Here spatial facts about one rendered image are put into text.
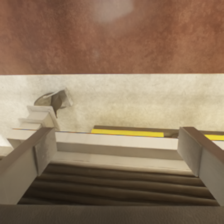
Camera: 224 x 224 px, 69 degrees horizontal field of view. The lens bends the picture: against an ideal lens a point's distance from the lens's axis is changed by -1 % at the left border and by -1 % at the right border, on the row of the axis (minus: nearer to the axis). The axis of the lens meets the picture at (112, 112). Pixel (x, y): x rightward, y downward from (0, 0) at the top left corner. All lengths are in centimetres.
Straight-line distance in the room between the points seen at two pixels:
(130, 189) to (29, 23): 86
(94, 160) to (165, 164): 30
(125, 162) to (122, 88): 42
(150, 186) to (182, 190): 12
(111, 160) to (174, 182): 26
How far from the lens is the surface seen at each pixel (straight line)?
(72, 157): 77
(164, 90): 96
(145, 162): 72
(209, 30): 88
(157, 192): 68
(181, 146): 17
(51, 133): 16
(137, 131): 106
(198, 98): 103
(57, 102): 98
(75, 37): 88
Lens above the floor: 80
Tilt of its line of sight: 50 degrees down
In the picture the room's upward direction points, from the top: 168 degrees counter-clockwise
